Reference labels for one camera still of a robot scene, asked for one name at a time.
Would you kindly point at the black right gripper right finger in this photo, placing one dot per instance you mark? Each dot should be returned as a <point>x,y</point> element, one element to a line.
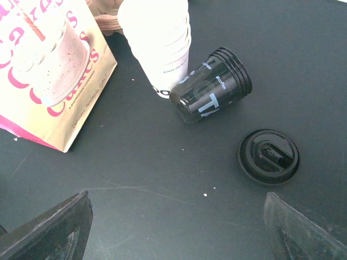
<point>295,232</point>

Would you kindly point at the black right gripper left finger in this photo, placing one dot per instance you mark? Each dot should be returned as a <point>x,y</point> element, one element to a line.
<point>61,232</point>

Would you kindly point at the cream paper bag pink sides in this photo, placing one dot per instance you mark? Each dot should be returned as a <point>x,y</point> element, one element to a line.
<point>55,63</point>

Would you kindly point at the black lid stack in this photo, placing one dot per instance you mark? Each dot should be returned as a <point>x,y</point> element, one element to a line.
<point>218,82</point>

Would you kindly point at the black coffee cup lid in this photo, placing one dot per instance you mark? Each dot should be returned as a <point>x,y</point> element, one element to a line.
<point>268,157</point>

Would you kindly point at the small stack paper cups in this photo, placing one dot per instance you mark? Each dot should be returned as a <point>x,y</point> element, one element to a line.
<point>159,35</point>

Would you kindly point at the stacked pulp cup carriers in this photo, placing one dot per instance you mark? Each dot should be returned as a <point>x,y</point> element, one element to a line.
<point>105,14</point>

